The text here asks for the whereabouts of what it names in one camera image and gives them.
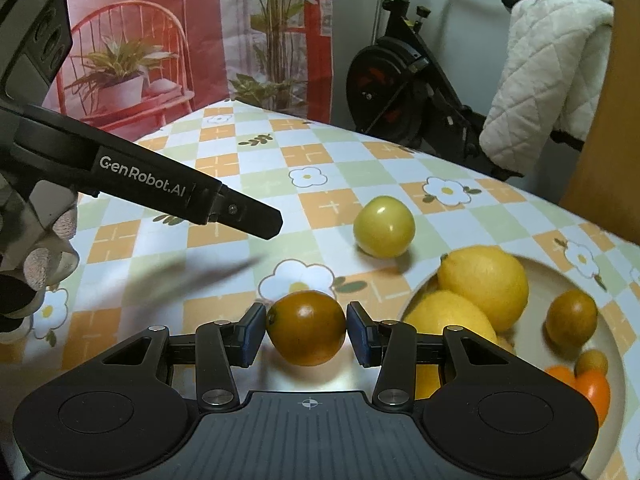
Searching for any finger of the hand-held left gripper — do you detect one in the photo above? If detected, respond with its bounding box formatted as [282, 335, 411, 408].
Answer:
[204, 182, 284, 241]

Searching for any yellow lemon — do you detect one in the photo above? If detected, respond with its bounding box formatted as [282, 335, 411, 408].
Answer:
[437, 246, 530, 333]
[402, 290, 501, 401]

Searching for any white quilted blanket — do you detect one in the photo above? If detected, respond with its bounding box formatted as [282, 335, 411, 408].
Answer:
[479, 0, 615, 173]

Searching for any person's left hand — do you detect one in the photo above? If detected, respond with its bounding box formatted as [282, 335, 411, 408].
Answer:
[0, 172, 81, 343]

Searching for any yellow-green tomato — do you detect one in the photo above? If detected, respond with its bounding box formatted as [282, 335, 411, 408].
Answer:
[353, 196, 416, 259]

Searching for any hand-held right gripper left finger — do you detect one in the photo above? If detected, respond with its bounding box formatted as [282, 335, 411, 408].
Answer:
[97, 302, 267, 409]

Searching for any dark orange tomato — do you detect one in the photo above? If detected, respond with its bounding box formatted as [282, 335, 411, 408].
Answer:
[266, 291, 347, 367]

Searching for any checkered flower tablecloth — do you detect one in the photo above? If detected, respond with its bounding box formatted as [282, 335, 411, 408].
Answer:
[0, 101, 640, 480]

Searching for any wooden board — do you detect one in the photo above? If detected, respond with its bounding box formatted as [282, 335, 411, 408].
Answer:
[557, 0, 640, 248]

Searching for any brownish orange fruit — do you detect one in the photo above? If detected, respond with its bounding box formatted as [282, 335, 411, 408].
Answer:
[545, 290, 599, 346]

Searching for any small brown longan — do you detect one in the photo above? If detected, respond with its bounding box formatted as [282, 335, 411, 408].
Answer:
[575, 350, 609, 377]

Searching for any small orange mandarin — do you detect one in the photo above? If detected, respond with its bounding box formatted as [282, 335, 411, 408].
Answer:
[544, 365, 581, 391]
[575, 367, 612, 413]

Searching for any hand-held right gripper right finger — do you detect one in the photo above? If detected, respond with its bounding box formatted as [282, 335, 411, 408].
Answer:
[346, 301, 516, 409]

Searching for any black exercise bike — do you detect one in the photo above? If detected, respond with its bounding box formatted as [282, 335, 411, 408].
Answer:
[346, 0, 586, 183]

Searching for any printed backdrop cloth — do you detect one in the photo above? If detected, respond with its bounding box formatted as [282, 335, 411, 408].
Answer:
[30, 0, 335, 143]

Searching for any beige round plate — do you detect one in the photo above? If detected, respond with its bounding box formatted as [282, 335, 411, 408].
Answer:
[397, 254, 640, 480]

